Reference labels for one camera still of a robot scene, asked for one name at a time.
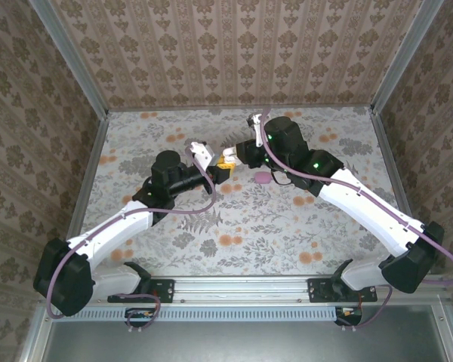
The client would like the grey metal sheet panel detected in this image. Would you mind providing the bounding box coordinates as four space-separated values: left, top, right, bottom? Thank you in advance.
18 297 453 362

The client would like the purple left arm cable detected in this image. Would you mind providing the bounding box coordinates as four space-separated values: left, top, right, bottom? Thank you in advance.
45 149 217 333

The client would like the aluminium frame post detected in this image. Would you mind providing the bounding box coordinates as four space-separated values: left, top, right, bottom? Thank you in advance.
369 0 446 114
28 0 110 118

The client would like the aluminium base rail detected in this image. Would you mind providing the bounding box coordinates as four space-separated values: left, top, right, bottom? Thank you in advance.
41 276 448 305

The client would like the aluminium table edge rail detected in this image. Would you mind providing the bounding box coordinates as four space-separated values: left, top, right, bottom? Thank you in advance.
368 109 431 275
66 111 110 238

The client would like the floral patterned table cover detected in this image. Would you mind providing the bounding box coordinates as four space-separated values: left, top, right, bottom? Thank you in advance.
73 106 420 278

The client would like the grey slotted cable duct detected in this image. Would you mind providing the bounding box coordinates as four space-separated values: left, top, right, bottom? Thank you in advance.
54 305 341 322

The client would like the black electronics box with wires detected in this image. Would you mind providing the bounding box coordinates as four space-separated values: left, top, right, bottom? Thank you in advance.
334 306 364 327
125 307 160 328

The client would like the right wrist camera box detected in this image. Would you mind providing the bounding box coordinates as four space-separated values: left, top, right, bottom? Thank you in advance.
245 112 266 148

